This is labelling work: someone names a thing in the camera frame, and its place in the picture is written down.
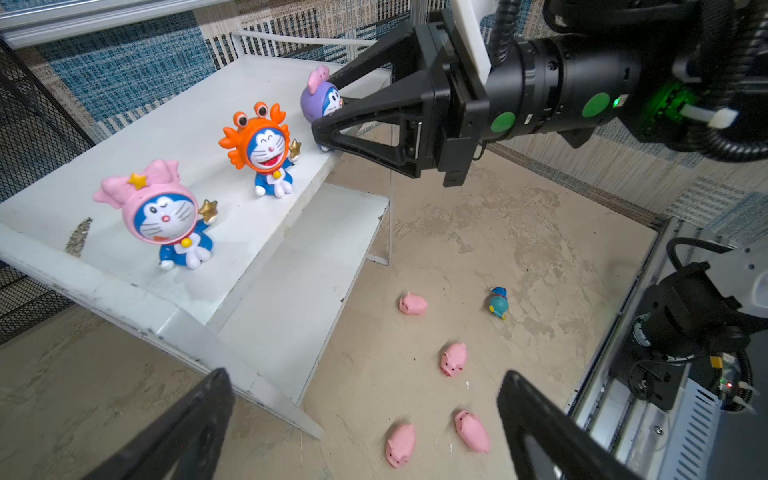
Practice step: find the black wire mesh shelf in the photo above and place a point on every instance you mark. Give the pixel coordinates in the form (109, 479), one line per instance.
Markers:
(37, 137)

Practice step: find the purple penguin toy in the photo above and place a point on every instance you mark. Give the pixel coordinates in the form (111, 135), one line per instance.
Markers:
(320, 97)

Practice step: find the pink pig toy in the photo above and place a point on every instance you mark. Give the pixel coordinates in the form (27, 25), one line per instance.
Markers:
(472, 432)
(400, 445)
(453, 359)
(411, 304)

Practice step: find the pink-haired doll figure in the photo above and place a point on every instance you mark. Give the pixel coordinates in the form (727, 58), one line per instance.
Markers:
(159, 210)

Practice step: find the orange-haired doll figure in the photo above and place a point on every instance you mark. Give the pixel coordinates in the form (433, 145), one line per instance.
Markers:
(263, 143)

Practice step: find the white two-tier shelf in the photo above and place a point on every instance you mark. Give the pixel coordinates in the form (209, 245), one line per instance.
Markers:
(208, 228)

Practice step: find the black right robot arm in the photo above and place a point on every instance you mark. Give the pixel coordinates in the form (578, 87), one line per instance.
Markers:
(688, 75)

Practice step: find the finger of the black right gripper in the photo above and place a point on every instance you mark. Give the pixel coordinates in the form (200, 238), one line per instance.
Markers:
(401, 48)
(382, 128)

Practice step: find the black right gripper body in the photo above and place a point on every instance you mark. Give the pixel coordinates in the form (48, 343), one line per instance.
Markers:
(454, 104)

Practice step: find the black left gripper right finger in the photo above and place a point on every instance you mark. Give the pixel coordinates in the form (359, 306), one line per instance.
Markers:
(542, 439)

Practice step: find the teal penguin toy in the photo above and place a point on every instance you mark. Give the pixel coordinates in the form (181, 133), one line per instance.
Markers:
(498, 302)

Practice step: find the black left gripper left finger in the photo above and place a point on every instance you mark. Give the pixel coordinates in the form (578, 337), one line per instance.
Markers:
(185, 442)

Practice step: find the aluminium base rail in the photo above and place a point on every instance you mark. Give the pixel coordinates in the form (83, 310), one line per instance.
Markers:
(702, 419)

